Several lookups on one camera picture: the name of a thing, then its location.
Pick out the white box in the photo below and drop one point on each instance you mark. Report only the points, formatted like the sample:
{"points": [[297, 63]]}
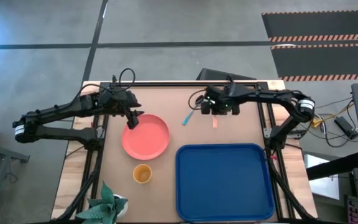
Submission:
{"points": [[322, 180]]}

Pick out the black hazard-striped floor mat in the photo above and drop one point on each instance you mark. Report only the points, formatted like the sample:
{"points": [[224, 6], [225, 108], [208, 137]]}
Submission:
{"points": [[325, 62], [319, 23]]}

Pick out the blue plastic tray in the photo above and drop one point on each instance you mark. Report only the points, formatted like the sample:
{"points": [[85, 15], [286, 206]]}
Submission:
{"points": [[225, 183]]}

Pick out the black power adapter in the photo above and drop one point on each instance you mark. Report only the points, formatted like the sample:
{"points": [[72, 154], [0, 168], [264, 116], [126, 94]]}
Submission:
{"points": [[346, 127]]}

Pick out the black computer monitor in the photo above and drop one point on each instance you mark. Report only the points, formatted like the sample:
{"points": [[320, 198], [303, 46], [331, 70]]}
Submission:
{"points": [[222, 75]]}

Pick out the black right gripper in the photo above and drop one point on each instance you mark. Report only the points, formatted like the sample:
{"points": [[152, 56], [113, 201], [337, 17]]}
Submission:
{"points": [[219, 102]]}

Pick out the yellow ribbed plastic cup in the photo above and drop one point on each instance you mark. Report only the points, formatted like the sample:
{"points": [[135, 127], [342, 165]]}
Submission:
{"points": [[142, 173]]}

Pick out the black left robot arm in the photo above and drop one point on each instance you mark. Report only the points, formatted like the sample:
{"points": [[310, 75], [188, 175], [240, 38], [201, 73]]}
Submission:
{"points": [[57, 110]]}

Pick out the grey metal bracket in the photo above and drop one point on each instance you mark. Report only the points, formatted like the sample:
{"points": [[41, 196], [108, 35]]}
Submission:
{"points": [[267, 133]]}

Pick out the coral plastic plate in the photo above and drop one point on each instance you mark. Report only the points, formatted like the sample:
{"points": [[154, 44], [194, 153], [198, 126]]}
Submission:
{"points": [[145, 137]]}

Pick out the white plant pot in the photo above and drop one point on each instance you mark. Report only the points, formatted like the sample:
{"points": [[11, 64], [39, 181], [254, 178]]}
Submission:
{"points": [[122, 207]]}

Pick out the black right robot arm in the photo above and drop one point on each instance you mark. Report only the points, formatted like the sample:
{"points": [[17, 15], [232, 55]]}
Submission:
{"points": [[275, 96]]}

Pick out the green leafy plant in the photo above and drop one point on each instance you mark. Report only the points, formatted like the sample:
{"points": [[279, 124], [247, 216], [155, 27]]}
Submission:
{"points": [[102, 205]]}

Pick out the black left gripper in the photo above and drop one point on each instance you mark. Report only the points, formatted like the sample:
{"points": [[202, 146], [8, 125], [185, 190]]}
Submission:
{"points": [[117, 101]]}

